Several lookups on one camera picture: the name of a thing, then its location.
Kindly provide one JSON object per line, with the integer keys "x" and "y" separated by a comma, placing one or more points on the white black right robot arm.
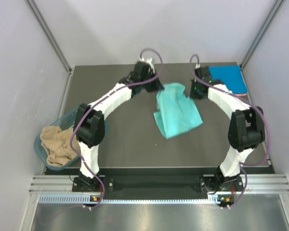
{"x": 246, "y": 129}

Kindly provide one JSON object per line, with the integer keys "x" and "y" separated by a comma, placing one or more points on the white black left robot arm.
{"x": 89, "y": 126}

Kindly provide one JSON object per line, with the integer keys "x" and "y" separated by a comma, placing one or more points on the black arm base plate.
{"x": 194, "y": 182}

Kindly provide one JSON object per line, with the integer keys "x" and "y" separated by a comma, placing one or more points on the aluminium frame rail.
{"x": 258, "y": 184}

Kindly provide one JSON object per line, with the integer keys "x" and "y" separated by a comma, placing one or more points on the grey slotted cable duct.
{"x": 91, "y": 200}

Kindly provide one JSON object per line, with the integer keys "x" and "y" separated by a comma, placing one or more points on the left aluminium corner post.
{"x": 47, "y": 32}

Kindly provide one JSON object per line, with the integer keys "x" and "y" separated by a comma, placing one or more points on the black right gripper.
{"x": 193, "y": 95}

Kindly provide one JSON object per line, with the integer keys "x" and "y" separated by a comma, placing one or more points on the crumpled beige t shirt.
{"x": 56, "y": 143}

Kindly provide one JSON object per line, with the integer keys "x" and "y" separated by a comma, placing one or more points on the translucent teal plastic basket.
{"x": 66, "y": 122}

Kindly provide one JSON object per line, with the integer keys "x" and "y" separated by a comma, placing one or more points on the aluminium corner post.
{"x": 260, "y": 34}
{"x": 47, "y": 32}

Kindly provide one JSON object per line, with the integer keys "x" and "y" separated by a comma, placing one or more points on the teal green t shirt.
{"x": 177, "y": 113}

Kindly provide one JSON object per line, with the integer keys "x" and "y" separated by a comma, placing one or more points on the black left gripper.
{"x": 156, "y": 86}

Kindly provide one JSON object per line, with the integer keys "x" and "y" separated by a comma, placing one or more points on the folded pink t shirt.
{"x": 239, "y": 87}

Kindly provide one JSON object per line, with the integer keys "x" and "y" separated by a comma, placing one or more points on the folded blue t shirt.
{"x": 231, "y": 76}

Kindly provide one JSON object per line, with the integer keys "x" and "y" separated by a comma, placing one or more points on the right aluminium corner post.
{"x": 260, "y": 34}

